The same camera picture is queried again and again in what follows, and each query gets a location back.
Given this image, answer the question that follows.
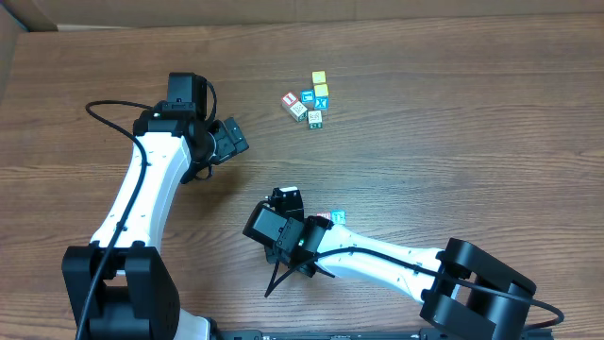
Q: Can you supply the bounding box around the wooden patterned picture block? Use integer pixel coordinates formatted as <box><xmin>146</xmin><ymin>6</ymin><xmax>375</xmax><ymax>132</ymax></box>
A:
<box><xmin>288</xmin><ymin>101</ymin><xmax>308</xmax><ymax>122</ymax></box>

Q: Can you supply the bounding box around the red letter M block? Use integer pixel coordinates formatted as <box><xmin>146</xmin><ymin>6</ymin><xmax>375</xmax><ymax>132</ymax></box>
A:
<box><xmin>316</xmin><ymin>212</ymin><xmax>331</xmax><ymax>220</ymax></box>

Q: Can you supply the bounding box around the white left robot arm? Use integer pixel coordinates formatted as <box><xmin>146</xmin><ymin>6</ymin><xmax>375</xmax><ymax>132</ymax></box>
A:
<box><xmin>61</xmin><ymin>73</ymin><xmax>249</xmax><ymax>340</ymax></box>

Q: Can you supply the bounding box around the wooden block green side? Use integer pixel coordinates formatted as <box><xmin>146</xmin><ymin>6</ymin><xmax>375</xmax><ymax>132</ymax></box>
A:
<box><xmin>308</xmin><ymin>110</ymin><xmax>323</xmax><ymax>129</ymax></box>

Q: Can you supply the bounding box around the blue letter D block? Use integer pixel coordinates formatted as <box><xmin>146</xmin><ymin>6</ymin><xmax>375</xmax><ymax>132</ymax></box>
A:
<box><xmin>329</xmin><ymin>210</ymin><xmax>346</xmax><ymax>225</ymax></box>

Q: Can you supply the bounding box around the yellow block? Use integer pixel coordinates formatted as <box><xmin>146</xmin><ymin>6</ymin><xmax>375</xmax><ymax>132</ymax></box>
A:
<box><xmin>313</xmin><ymin>83</ymin><xmax>329</xmax><ymax>97</ymax></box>
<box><xmin>311</xmin><ymin>71</ymin><xmax>327</xmax><ymax>85</ymax></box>

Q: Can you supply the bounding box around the lower yellow block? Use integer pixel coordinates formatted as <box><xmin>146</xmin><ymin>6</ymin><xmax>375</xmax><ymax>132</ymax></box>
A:
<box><xmin>313</xmin><ymin>83</ymin><xmax>329</xmax><ymax>97</ymax></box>

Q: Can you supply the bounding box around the upper yellow block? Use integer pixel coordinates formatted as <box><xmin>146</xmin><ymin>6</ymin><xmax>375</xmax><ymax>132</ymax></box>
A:
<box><xmin>311</xmin><ymin>71</ymin><xmax>327</xmax><ymax>85</ymax></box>

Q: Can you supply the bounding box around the blue letter X block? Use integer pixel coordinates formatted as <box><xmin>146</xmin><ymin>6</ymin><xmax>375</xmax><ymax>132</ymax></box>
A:
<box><xmin>313</xmin><ymin>96</ymin><xmax>329</xmax><ymax>111</ymax></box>

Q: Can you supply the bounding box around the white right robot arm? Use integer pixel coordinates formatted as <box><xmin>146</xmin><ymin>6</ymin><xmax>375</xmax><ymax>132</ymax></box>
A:
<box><xmin>243</xmin><ymin>187</ymin><xmax>536</xmax><ymax>339</ymax></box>

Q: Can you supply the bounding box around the red letter I block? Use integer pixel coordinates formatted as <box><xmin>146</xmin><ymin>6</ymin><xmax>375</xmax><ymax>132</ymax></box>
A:
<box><xmin>280</xmin><ymin>92</ymin><xmax>298</xmax><ymax>111</ymax></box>

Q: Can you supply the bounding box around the blue letter L block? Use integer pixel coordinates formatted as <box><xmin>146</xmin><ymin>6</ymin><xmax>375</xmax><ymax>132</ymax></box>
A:
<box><xmin>300</xmin><ymin>90</ymin><xmax>315</xmax><ymax>105</ymax></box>

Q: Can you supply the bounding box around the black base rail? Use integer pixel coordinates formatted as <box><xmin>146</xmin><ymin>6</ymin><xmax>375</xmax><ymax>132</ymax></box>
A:
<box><xmin>207</xmin><ymin>328</ymin><xmax>554</xmax><ymax>340</ymax></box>

